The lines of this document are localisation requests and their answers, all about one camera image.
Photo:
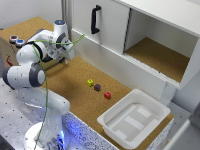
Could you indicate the wooden drawer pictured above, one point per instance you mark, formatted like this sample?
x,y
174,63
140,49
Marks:
x,y
53,64

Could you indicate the blue button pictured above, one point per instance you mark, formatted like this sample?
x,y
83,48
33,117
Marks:
x,y
20,42

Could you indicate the wooden drawer box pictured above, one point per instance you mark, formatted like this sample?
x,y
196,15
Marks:
x,y
30,25

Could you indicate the white sliding door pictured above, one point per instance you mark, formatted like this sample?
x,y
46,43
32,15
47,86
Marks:
x,y
110,23

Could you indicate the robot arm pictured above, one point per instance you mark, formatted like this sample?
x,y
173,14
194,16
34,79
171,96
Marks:
x,y
23,75

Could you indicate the white cabinet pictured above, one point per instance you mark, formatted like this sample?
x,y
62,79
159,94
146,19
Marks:
x,y
156,13

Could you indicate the red button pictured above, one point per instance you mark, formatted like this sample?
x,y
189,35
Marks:
x,y
13,38

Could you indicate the white plastic box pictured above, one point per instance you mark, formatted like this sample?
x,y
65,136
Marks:
x,y
133,120

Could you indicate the pink block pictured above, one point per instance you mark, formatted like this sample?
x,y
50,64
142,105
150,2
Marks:
x,y
107,95

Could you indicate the yellow block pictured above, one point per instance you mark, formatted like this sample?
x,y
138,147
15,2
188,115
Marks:
x,y
90,82

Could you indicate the purple block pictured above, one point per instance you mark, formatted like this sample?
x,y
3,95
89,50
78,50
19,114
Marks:
x,y
97,87

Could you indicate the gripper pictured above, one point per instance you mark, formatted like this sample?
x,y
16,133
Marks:
x,y
69,52

